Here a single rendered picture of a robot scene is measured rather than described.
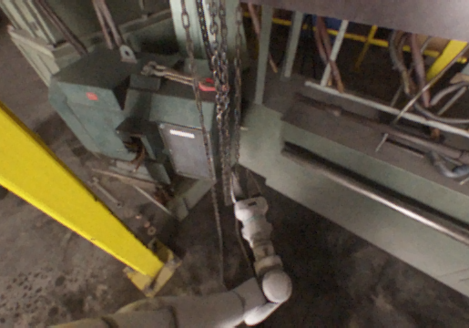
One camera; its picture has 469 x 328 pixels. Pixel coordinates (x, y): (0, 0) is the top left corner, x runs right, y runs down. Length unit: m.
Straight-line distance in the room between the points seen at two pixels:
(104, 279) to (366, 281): 1.43
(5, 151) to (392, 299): 1.58
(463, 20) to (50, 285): 1.98
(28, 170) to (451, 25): 1.09
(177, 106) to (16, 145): 0.45
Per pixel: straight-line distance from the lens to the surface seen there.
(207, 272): 1.29
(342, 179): 1.06
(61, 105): 1.15
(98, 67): 1.05
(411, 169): 1.09
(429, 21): 0.88
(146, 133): 0.80
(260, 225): 0.61
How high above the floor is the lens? 1.26
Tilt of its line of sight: 51 degrees down
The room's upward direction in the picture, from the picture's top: 1 degrees counter-clockwise
